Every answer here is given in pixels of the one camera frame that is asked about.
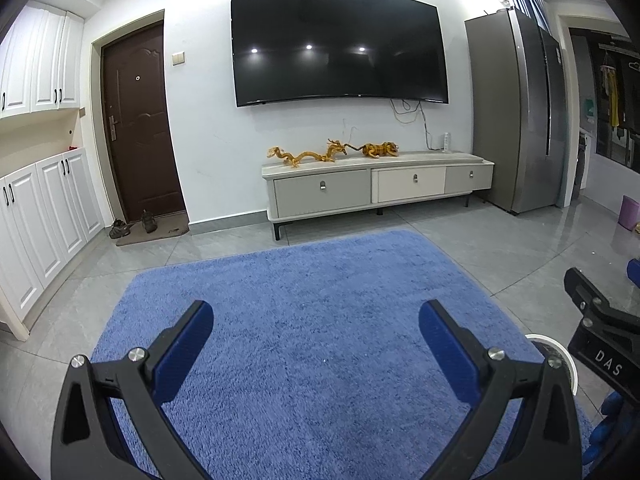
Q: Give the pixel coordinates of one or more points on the wall light switch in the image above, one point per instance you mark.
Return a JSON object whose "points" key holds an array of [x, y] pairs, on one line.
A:
{"points": [[177, 58]]}

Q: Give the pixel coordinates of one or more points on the yellow hanging garment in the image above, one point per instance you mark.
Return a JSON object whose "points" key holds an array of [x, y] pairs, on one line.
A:
{"points": [[612, 100]]}

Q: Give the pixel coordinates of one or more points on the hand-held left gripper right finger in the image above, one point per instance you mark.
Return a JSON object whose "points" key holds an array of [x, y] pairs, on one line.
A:
{"points": [[450, 350]]}

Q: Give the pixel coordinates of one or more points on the brown doormat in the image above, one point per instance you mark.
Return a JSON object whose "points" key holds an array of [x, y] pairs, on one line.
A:
{"points": [[170, 232]]}

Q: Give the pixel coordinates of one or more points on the white round trash bin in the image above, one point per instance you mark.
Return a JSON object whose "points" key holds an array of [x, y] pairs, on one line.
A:
{"points": [[560, 352]]}

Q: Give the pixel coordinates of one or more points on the white upper wall cabinet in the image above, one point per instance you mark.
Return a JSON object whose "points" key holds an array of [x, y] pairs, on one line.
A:
{"points": [[45, 60]]}

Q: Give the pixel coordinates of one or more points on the blue curtain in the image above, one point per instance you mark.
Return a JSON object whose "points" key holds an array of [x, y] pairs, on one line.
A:
{"points": [[530, 7]]}

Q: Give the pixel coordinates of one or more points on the purple bin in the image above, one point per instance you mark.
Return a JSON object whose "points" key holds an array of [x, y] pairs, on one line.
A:
{"points": [[631, 212]]}

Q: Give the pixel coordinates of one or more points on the white power strip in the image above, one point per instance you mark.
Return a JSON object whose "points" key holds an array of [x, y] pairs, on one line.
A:
{"points": [[446, 142]]}

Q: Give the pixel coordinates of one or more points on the black wall television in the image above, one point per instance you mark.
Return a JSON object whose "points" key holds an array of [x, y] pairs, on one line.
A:
{"points": [[340, 45]]}

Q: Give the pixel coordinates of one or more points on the white grey television cabinet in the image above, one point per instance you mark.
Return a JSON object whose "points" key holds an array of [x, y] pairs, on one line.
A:
{"points": [[320, 190]]}

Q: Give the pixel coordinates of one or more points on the brown door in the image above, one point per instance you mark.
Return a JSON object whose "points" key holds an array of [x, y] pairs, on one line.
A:
{"points": [[140, 135]]}

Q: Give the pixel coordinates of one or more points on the white lower cabinet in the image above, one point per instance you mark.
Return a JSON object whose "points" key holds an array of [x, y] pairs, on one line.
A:
{"points": [[45, 220]]}

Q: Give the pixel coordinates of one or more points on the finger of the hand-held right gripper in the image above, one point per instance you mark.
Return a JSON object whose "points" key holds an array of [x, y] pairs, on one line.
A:
{"points": [[633, 271], [582, 290]]}

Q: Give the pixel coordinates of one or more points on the grey refrigerator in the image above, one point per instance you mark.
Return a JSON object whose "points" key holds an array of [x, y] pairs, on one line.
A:
{"points": [[520, 110]]}

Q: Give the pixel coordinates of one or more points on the golden tiger figurine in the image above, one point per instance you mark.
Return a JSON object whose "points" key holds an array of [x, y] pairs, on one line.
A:
{"points": [[377, 150]]}

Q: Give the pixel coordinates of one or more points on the dark shoe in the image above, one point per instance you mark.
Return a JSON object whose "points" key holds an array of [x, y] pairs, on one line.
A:
{"points": [[120, 230], [148, 221]]}

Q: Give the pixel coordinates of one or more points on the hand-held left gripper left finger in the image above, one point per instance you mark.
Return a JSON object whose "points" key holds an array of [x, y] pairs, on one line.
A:
{"points": [[182, 350]]}

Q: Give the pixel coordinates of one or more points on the golden dragon figurine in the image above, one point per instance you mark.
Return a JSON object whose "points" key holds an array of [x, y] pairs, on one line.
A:
{"points": [[335, 149]]}

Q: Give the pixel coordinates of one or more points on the blue rug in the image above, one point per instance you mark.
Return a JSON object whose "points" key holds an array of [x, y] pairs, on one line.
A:
{"points": [[300, 310]]}

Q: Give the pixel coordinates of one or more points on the green sign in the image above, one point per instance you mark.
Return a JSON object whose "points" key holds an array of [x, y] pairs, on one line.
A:
{"points": [[590, 111]]}

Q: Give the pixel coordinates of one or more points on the person's right hand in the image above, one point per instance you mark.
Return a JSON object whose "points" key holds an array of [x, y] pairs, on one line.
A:
{"points": [[607, 425]]}

